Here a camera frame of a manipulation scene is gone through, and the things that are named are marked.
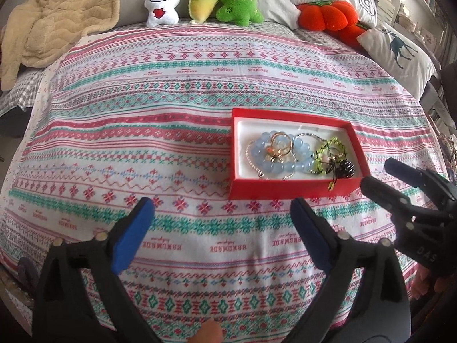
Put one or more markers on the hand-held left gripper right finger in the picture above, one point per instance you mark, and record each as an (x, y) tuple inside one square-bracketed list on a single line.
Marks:
[(310, 235)]

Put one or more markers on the red cardboard box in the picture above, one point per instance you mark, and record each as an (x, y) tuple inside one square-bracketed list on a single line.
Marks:
[(292, 189)]

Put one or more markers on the person's left hand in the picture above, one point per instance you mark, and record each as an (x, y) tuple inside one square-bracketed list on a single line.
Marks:
[(207, 332)]

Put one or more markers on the white deer print pillow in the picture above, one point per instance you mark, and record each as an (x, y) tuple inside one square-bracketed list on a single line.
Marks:
[(396, 57)]

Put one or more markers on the white plush toy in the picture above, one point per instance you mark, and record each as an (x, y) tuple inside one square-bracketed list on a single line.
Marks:
[(160, 7)]

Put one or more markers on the orange pumpkin plush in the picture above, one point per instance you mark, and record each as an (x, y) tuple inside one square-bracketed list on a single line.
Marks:
[(328, 18)]

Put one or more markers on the person's right hand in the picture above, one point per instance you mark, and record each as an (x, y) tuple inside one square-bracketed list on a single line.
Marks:
[(423, 282)]

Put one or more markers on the beige quilted blanket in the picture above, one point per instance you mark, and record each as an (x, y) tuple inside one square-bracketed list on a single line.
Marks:
[(57, 18)]

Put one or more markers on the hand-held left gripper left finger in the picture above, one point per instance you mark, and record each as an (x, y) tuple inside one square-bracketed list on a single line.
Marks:
[(132, 235)]

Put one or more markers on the white bookshelf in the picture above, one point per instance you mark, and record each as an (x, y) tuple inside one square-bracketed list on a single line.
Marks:
[(428, 0)]

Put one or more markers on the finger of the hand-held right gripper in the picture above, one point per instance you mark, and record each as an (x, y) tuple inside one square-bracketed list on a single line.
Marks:
[(378, 189), (403, 171)]

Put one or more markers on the stack of books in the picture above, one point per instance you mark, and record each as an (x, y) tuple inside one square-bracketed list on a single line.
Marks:
[(383, 3)]

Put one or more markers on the grey checked sheet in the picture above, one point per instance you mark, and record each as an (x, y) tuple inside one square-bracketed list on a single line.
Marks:
[(18, 93)]

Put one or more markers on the green tree plush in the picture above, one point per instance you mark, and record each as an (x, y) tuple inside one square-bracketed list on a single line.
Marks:
[(237, 3)]

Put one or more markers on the patterned knit-print bedspread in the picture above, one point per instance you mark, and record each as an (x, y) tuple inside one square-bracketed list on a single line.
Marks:
[(142, 132)]

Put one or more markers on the dark beaded hair clip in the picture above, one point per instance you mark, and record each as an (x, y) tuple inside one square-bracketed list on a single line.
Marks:
[(346, 169)]

